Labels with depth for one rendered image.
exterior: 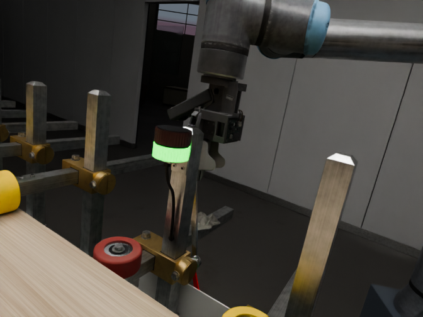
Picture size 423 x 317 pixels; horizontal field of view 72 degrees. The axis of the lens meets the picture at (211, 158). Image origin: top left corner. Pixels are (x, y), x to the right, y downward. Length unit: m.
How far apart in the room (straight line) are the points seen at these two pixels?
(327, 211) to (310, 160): 2.77
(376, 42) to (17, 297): 0.79
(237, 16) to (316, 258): 0.40
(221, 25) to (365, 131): 2.61
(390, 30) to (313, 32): 0.26
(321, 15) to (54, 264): 0.59
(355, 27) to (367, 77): 2.33
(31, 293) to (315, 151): 2.91
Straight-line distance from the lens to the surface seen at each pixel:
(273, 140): 3.31
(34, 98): 0.88
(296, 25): 0.56
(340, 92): 3.10
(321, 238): 0.44
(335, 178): 0.41
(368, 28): 0.77
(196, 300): 0.66
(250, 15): 0.55
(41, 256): 0.55
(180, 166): 0.52
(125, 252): 0.54
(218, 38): 0.54
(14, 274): 0.52
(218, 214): 0.81
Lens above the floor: 1.20
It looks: 14 degrees down
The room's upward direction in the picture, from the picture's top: 9 degrees clockwise
